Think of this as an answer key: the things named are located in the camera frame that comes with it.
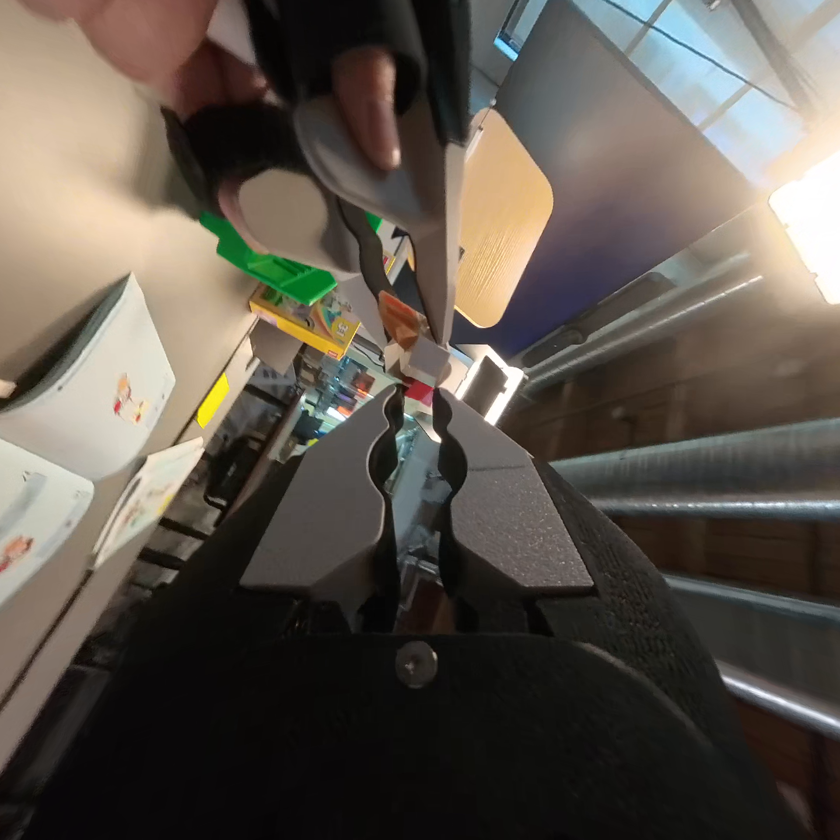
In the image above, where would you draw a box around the white box with small picture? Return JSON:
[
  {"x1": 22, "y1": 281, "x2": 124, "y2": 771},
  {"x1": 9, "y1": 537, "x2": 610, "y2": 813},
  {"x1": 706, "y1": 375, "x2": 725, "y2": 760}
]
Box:
[{"x1": 0, "y1": 272, "x2": 177, "y2": 483}]

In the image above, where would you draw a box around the grey cardboard piece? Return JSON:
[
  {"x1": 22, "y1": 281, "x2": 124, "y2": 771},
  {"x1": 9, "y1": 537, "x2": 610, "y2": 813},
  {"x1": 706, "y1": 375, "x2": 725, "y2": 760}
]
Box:
[{"x1": 251, "y1": 322, "x2": 301, "y2": 376}]

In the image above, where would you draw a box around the green plastic bin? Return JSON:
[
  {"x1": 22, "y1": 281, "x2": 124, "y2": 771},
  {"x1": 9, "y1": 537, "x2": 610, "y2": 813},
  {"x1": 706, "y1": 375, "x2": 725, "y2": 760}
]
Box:
[{"x1": 199, "y1": 210, "x2": 383, "y2": 307}]

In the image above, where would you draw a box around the spiral metal ventilation duct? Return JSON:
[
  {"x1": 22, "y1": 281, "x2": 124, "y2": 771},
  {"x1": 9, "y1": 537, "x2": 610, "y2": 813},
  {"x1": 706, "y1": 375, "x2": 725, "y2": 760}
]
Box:
[{"x1": 550, "y1": 419, "x2": 840, "y2": 492}]

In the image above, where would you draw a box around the white instruction booklet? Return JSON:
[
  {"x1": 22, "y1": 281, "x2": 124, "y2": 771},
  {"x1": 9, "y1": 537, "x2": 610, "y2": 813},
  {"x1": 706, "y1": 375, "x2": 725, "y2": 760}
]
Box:
[{"x1": 92, "y1": 436, "x2": 206, "y2": 571}]

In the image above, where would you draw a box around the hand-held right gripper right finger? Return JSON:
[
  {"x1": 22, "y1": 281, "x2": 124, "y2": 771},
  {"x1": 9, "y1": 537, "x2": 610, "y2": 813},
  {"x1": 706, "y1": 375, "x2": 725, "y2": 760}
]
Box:
[{"x1": 432, "y1": 387, "x2": 597, "y2": 601}]

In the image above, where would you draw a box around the white plastic lid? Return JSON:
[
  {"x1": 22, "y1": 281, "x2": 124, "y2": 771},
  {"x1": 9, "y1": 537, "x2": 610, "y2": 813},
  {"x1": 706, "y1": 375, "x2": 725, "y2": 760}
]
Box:
[{"x1": 0, "y1": 438, "x2": 95, "y2": 608}]

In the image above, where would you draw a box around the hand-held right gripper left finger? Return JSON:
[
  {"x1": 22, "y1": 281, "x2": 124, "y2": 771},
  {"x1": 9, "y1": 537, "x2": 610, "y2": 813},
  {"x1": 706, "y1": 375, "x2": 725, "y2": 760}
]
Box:
[{"x1": 239, "y1": 386, "x2": 404, "y2": 631}]

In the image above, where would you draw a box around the white framed dark panel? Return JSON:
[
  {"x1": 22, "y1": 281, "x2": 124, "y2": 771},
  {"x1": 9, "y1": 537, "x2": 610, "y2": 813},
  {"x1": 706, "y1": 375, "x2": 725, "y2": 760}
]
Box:
[{"x1": 456, "y1": 354, "x2": 526, "y2": 424}]

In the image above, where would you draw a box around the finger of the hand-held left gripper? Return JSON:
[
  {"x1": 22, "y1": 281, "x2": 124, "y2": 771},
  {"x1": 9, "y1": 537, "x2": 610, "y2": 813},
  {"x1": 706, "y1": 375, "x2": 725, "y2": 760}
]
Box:
[
  {"x1": 400, "y1": 128, "x2": 464, "y2": 349},
  {"x1": 336, "y1": 197, "x2": 396, "y2": 349}
]

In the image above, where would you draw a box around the small white lego assembly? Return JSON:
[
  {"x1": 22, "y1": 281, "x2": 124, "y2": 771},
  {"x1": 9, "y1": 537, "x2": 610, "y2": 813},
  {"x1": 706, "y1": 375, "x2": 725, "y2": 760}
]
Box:
[{"x1": 379, "y1": 290, "x2": 454, "y2": 388}]

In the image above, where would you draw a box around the light wooden side table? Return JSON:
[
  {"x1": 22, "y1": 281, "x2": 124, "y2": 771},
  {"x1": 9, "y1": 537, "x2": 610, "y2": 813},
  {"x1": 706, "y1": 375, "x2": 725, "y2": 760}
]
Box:
[{"x1": 453, "y1": 107, "x2": 554, "y2": 329}]

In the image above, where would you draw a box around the thin metal ceiling pipe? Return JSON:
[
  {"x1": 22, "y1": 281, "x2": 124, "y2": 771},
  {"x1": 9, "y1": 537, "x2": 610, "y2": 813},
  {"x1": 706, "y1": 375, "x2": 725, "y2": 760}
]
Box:
[
  {"x1": 715, "y1": 659, "x2": 840, "y2": 739},
  {"x1": 591, "y1": 497, "x2": 840, "y2": 521}
]

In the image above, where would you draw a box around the yellow lego set box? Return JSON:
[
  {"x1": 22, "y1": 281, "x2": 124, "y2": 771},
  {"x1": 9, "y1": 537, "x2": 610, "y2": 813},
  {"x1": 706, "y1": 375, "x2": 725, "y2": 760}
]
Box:
[{"x1": 248, "y1": 282, "x2": 362, "y2": 358}]

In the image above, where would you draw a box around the bright ceiling light panel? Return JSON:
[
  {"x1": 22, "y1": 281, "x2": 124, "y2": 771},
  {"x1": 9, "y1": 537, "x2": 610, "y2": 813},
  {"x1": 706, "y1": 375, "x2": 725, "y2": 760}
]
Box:
[{"x1": 768, "y1": 152, "x2": 840, "y2": 304}]

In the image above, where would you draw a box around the yellow sticky note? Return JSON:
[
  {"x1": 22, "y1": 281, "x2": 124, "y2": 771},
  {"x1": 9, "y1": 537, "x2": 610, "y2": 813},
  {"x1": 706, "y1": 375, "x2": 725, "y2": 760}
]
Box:
[{"x1": 197, "y1": 372, "x2": 231, "y2": 429}]

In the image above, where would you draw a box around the person's left hand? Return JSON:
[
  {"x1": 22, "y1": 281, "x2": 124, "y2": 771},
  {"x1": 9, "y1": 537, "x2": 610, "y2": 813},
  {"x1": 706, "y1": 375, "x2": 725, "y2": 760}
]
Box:
[{"x1": 20, "y1": 0, "x2": 403, "y2": 245}]

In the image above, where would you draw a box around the double metal ceiling duct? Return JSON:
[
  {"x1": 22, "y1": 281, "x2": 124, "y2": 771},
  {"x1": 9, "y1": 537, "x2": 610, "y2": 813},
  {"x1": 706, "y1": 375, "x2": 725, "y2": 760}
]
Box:
[{"x1": 521, "y1": 252, "x2": 765, "y2": 395}]

